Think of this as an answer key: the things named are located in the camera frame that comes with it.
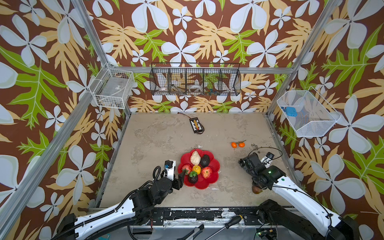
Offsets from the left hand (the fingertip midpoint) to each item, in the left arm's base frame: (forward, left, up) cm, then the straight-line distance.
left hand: (180, 169), depth 77 cm
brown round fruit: (-8, -41, -9) cm, 43 cm away
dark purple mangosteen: (-1, -7, -8) cm, 11 cm away
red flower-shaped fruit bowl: (-4, -12, -11) cm, 17 cm away
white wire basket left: (+41, +41, +20) cm, 62 cm away
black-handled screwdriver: (-23, -25, -11) cm, 35 cm away
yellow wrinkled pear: (+4, -10, -8) cm, 13 cm away
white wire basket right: (+28, -71, +15) cm, 78 cm away
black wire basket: (+55, -8, +17) cm, 59 cm away
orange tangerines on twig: (+23, -40, -11) cm, 48 cm away
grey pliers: (-28, -6, -12) cm, 31 cm away
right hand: (+2, -40, -4) cm, 41 cm away
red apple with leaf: (+3, -3, -8) cm, 10 cm away
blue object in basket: (+30, -65, +13) cm, 73 cm away
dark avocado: (+9, -14, -8) cm, 18 cm away
